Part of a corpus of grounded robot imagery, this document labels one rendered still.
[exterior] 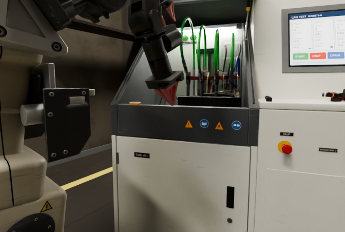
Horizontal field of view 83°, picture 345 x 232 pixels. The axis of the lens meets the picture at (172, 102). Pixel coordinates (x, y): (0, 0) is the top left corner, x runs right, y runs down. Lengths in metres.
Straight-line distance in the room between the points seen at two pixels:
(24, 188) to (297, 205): 0.94
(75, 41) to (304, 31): 2.62
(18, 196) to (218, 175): 0.72
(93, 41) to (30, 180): 2.78
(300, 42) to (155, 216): 1.15
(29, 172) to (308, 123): 0.91
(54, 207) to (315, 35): 1.26
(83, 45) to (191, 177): 2.54
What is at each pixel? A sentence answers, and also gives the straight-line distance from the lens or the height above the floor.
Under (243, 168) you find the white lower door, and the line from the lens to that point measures 0.94.
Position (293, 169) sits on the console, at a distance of 0.97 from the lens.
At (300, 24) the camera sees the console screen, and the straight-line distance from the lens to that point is 1.26.
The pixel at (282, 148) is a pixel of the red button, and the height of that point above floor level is 0.80.
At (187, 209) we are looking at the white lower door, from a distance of 1.07.
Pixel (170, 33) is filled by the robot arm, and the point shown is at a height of 1.19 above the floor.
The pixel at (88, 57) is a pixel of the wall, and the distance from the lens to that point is 3.12.
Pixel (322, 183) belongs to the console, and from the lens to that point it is 1.02.
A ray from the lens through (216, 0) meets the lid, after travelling 1.36.
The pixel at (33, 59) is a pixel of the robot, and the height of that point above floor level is 1.10.
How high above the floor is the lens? 1.06
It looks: 6 degrees down
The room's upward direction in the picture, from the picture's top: straight up
